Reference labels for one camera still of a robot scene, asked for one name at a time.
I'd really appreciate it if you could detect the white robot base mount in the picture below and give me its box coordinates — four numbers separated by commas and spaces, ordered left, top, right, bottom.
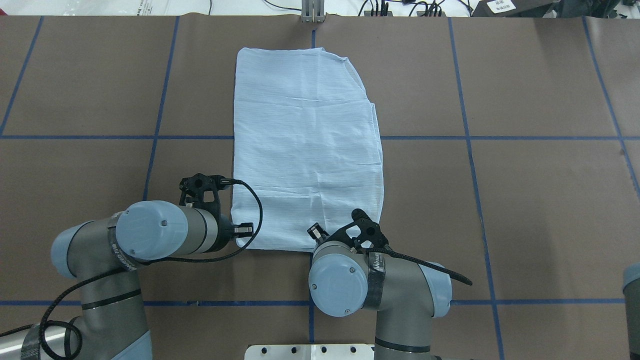
244, 343, 375, 360

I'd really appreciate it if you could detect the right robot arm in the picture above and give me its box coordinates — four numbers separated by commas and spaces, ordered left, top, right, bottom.
307, 208, 473, 360

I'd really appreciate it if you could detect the aluminium frame post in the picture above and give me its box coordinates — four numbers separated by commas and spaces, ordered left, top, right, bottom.
301, 0, 326, 23

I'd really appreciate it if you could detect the clear plastic packaging bag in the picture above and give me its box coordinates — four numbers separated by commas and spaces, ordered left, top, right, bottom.
50, 0, 211, 17

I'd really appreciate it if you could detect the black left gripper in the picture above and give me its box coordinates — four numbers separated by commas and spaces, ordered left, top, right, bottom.
178, 173, 255, 251

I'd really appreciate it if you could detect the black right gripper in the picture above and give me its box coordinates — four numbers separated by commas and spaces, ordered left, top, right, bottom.
307, 208, 390, 253

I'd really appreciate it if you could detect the light blue button-up shirt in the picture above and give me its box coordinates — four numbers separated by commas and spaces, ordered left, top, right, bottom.
231, 47, 385, 252

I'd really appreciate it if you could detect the white paper label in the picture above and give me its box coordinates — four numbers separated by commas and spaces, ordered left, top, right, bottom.
486, 0, 517, 14

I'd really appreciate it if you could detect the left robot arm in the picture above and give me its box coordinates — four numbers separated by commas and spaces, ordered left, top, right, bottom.
1, 173, 264, 360

